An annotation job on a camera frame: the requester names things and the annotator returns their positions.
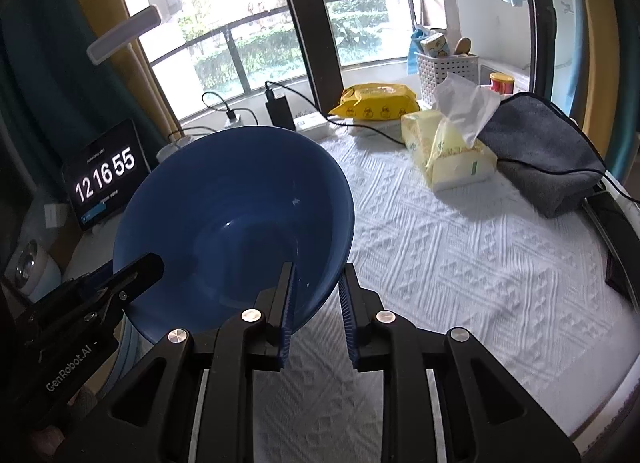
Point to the yellow wet wipes pack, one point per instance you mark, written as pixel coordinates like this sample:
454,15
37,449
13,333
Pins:
376,101

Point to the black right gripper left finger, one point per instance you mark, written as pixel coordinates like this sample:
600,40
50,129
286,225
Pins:
191,395

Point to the teal curtain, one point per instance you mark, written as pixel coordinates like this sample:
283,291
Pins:
53,99

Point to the large blue bowl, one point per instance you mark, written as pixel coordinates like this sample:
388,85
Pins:
225,214

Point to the yellow tissue pack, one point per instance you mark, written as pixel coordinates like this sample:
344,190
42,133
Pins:
444,142

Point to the white plastic basket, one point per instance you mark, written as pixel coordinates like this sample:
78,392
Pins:
433,71

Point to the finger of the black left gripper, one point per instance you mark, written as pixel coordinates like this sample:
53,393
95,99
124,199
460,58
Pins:
130,282

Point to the white phone charger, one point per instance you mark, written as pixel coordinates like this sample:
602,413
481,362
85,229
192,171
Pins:
233,120

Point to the tablet showing clock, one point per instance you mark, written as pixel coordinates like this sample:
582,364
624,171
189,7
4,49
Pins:
101,179

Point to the white textured tablecloth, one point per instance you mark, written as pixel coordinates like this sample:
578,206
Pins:
531,289

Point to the grey cloth pouch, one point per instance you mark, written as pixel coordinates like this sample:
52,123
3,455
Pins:
543,153

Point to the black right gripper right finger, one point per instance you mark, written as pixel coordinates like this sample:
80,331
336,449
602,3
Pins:
444,393

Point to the white desk lamp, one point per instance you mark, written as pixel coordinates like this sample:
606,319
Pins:
122,34

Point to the white round humidifier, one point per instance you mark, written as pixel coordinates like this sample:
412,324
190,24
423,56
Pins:
32,272

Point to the yellow curtain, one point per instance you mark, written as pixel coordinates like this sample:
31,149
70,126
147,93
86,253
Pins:
131,64

